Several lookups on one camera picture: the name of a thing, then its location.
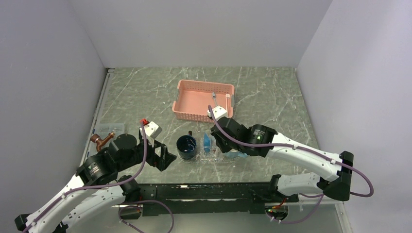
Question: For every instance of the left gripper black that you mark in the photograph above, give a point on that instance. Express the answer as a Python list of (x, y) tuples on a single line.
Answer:
[(162, 161)]

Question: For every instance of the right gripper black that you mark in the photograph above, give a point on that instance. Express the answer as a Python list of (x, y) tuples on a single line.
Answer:
[(224, 148)]

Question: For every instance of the light blue white mug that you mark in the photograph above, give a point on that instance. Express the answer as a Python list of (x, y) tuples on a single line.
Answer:
[(235, 154)]

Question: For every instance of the dark blue mug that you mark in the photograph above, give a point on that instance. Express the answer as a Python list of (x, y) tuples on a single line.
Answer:
[(187, 146)]

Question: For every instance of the blue toothpaste tube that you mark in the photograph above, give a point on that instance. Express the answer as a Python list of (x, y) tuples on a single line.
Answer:
[(206, 143)]

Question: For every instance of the clear textured oval tray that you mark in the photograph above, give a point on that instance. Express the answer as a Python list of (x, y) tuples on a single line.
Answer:
[(194, 161)]

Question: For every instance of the clear acrylic toothbrush holder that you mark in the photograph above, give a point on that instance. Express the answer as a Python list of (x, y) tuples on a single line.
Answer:
[(214, 156)]

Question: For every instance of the pink perforated plastic basket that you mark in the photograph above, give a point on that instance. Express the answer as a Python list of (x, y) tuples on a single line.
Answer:
[(194, 97)]

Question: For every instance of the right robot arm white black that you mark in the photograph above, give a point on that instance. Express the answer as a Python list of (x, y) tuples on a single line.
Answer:
[(328, 173)]

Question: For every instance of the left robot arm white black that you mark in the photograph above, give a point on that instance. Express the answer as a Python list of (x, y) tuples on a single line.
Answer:
[(96, 186)]

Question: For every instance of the white toothbrush at basket side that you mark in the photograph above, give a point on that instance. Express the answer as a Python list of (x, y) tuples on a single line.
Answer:
[(227, 96)]

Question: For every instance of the copper brass fitting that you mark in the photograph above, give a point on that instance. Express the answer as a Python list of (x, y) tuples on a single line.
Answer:
[(99, 142)]

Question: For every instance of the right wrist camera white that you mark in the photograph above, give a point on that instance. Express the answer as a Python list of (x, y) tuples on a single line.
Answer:
[(216, 113)]

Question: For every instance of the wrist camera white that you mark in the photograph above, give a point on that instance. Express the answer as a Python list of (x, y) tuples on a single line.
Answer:
[(152, 130), (216, 113)]

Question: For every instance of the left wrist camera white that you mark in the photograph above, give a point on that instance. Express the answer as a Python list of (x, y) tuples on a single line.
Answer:
[(152, 130)]

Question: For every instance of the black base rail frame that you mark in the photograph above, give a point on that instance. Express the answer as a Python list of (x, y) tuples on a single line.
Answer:
[(201, 198)]

